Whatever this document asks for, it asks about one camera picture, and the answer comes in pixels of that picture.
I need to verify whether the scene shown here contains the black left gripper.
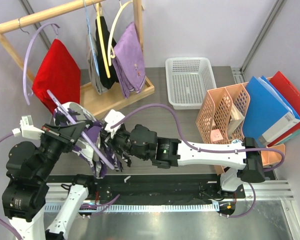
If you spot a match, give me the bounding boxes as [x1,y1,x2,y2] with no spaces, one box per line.
[36,121,87,180]

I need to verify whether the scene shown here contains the purple camouflage trousers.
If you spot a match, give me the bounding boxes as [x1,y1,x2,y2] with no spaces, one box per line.
[62,102,123,179]

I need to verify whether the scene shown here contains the lilac plastic hanger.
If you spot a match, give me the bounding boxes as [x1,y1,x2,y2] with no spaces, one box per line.
[46,89,116,171]

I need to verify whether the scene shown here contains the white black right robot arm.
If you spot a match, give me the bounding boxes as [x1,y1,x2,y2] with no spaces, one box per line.
[100,124,265,199]

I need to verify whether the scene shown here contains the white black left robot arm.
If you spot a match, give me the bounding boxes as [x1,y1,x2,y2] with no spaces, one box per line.
[2,120,96,240]

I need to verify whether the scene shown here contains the red trousers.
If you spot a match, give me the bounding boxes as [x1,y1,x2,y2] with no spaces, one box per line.
[32,39,81,113]

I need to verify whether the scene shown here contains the grey trousers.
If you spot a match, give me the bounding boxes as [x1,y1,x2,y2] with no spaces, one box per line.
[86,34,108,95]

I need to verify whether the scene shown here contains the lilac hanger with red trousers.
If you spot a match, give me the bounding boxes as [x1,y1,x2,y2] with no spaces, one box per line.
[22,23,60,106]

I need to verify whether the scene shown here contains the black trousers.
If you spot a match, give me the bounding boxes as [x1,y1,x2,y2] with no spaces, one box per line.
[94,16,121,90]

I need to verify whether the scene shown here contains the yellow hanger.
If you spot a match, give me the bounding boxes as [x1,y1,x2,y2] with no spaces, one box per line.
[95,2,111,79]

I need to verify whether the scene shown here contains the cream white hanger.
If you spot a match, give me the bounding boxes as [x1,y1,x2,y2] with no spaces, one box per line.
[107,0,133,67]

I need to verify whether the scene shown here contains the light blue hanger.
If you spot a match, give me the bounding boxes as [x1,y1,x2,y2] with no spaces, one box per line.
[83,0,100,76]

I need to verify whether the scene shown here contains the wooden clothes rack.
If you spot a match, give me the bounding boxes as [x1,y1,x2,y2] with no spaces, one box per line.
[0,0,155,116]

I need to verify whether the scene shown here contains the white plastic basket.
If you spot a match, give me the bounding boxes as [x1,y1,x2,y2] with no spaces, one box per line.
[165,57,217,110]

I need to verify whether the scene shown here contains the pink power socket cube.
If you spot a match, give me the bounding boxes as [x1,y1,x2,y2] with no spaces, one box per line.
[210,129,224,144]

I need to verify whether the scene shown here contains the pink desk organizer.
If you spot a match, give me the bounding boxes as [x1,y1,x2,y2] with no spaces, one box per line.
[195,84,286,176]

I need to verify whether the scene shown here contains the blue folder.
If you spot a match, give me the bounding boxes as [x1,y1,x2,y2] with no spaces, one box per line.
[243,76,300,147]

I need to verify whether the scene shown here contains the red folder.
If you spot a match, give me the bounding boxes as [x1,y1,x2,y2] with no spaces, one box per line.
[268,71,300,147]

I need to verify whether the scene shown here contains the teal folder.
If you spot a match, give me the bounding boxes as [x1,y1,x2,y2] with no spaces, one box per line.
[279,129,300,144]

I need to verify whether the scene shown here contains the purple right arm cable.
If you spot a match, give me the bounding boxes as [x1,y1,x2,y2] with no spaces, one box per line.
[109,104,286,219]

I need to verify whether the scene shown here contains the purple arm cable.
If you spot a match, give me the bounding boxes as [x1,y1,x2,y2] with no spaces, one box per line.
[0,132,119,240]
[109,104,286,219]

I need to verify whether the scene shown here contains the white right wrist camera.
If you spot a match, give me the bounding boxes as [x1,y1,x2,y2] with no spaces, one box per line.
[104,109,125,139]

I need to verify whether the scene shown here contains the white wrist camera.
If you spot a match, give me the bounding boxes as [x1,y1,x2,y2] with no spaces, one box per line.
[12,115,45,140]
[104,109,125,139]

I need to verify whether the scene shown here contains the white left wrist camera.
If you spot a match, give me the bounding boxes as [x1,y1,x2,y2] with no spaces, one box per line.
[12,115,45,140]

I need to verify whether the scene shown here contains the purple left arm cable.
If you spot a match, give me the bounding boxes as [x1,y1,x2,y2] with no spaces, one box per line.
[0,132,119,240]

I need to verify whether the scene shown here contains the white slotted cable duct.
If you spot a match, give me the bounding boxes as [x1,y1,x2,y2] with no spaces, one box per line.
[44,202,220,213]

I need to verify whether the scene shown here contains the aluminium rail frame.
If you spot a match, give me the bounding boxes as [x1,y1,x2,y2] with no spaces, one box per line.
[13,179,300,240]

